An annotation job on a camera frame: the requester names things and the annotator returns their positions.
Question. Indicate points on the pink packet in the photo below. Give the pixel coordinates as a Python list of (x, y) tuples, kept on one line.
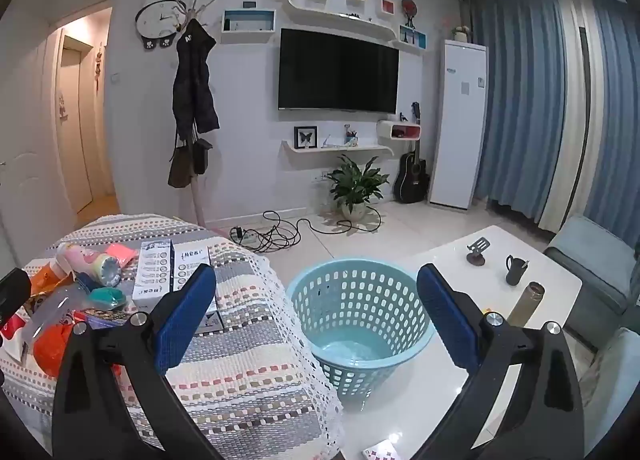
[(122, 252)]

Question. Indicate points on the black acoustic guitar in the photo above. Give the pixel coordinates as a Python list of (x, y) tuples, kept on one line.
[(411, 180)]

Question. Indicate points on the white power strip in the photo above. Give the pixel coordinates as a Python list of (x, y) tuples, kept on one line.
[(246, 236)]

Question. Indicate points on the long curved white wall shelf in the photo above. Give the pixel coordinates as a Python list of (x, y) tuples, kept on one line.
[(340, 15)]

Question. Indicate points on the teal packet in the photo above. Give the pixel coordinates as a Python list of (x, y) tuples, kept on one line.
[(107, 296)]

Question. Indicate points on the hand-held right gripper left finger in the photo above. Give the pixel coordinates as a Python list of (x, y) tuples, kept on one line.
[(185, 315)]

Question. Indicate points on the black coat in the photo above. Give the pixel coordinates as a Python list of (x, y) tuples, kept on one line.
[(192, 80)]

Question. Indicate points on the black wall television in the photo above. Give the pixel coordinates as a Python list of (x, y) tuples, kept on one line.
[(340, 70)]

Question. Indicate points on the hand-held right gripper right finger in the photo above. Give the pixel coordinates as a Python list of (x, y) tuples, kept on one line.
[(445, 315)]

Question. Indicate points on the light blue plastic basket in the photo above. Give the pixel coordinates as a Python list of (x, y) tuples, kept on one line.
[(320, 290)]

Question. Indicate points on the grey sofa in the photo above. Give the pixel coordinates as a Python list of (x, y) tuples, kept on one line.
[(590, 260)]

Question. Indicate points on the brown thermos bottle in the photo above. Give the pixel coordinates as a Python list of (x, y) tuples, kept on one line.
[(525, 305)]

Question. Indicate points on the brown hanging bag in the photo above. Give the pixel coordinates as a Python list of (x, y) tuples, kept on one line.
[(180, 170)]

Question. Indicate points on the grey armchair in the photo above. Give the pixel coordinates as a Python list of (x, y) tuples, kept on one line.
[(615, 370)]

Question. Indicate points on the striped woven tablecloth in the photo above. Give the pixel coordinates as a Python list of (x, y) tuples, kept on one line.
[(250, 365)]

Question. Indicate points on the panda wall clock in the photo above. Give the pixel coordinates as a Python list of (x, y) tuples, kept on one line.
[(160, 18)]

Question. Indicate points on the green potted plant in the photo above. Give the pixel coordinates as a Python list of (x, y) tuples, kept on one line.
[(355, 180)]

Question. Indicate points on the black mug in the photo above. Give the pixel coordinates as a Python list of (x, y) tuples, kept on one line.
[(515, 272)]

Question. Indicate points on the blue and beige curtain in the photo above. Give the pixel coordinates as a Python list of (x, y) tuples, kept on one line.
[(520, 115)]

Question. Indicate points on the white standing air conditioner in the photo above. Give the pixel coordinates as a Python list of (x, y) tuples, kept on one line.
[(455, 140)]

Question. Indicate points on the metal phone stand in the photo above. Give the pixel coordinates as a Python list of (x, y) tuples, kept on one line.
[(475, 257)]

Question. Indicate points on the white hallway door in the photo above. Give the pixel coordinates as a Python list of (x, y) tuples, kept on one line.
[(75, 140)]

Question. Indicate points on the black hanging bag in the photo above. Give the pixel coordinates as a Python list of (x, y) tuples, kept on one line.
[(202, 155)]

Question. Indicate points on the tall white printed box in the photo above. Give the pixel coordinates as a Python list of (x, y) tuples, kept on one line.
[(152, 270)]

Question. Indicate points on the framed butterfly picture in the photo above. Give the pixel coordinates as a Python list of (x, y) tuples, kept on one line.
[(305, 137)]

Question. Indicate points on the white room door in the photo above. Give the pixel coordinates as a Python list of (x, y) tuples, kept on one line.
[(25, 140)]

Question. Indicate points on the white coffee table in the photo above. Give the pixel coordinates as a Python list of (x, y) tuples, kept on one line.
[(540, 260)]

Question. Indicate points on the red round fan ornament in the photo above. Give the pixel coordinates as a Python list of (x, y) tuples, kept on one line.
[(410, 6)]

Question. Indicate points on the low white wall shelf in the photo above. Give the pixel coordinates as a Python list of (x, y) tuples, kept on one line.
[(330, 149)]

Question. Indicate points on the red hanging wall ornament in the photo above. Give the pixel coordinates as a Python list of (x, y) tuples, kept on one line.
[(100, 60)]

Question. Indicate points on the small blue box wall shelf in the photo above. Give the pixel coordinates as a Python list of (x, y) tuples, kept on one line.
[(420, 40)]

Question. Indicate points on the red and white packet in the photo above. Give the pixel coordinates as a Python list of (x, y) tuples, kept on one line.
[(12, 340)]

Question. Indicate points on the orange plastic bag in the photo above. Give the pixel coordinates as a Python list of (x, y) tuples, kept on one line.
[(52, 350)]

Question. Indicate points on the clear plastic bag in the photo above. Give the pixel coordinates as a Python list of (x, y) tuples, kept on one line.
[(55, 307)]

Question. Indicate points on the small red cube wall shelf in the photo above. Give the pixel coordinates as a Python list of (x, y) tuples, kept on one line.
[(388, 6)]

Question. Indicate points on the wall power outlet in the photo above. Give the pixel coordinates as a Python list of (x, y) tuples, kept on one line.
[(322, 176)]

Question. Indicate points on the small figure pen holder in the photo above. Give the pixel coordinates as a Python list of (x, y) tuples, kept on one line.
[(351, 136)]

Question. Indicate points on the white and red pod shelf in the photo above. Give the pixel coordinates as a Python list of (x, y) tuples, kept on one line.
[(385, 129)]

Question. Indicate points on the wide blue box wall shelf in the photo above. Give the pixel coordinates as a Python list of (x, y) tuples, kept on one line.
[(247, 38)]

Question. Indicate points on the orange snack packet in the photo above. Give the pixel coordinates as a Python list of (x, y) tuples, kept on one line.
[(47, 280)]

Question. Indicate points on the pink cylindrical bottle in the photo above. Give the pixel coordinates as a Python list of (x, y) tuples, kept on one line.
[(82, 260)]

